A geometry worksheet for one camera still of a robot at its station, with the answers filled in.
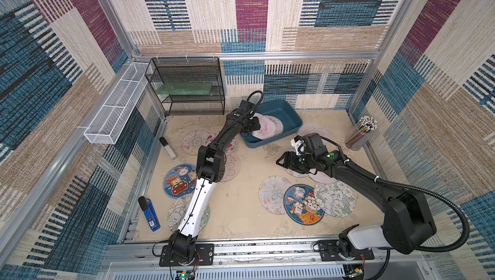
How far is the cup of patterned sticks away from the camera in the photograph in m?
0.91

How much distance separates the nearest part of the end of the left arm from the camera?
2.74 ft

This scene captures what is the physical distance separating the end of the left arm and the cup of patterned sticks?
49 cm
